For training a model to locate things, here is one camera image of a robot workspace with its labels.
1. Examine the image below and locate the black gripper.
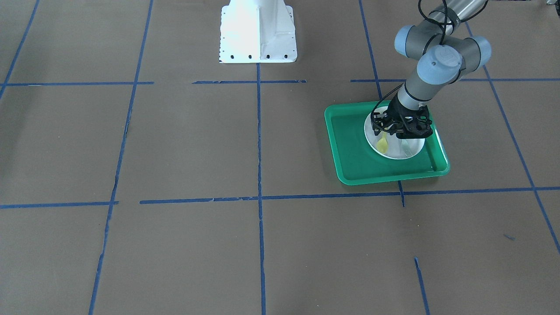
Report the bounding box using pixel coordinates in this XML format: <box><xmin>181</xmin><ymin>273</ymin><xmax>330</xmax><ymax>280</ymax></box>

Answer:
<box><xmin>371</xmin><ymin>97</ymin><xmax>434</xmax><ymax>140</ymax></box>

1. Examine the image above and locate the yellow plastic spoon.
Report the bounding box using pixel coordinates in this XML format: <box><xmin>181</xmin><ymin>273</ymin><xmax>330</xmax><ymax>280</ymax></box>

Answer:
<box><xmin>376</xmin><ymin>132</ymin><xmax>389</xmax><ymax>155</ymax></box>

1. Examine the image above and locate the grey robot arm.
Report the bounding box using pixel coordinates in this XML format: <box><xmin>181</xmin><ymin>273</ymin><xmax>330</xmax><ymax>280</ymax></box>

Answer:
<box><xmin>370</xmin><ymin>0</ymin><xmax>492</xmax><ymax>140</ymax></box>

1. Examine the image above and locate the grey plastic fork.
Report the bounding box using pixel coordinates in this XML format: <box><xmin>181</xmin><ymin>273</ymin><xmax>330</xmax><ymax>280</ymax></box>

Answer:
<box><xmin>401</xmin><ymin>139</ymin><xmax>413</xmax><ymax>158</ymax></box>

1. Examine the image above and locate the white round plate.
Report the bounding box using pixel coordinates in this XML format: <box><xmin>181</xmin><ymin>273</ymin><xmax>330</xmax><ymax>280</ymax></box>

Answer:
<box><xmin>364</xmin><ymin>114</ymin><xmax>425</xmax><ymax>160</ymax></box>

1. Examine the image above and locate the green plastic tray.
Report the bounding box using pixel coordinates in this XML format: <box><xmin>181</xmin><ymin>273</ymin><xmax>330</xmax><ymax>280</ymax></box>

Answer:
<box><xmin>324</xmin><ymin>101</ymin><xmax>450</xmax><ymax>186</ymax></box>

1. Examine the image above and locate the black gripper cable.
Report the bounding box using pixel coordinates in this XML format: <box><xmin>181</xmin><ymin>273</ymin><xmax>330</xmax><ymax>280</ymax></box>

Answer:
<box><xmin>372</xmin><ymin>0</ymin><xmax>458</xmax><ymax>115</ymax></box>

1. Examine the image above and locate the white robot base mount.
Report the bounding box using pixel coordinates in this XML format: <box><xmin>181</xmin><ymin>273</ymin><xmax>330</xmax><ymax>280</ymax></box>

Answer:
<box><xmin>219</xmin><ymin>0</ymin><xmax>298</xmax><ymax>63</ymax></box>

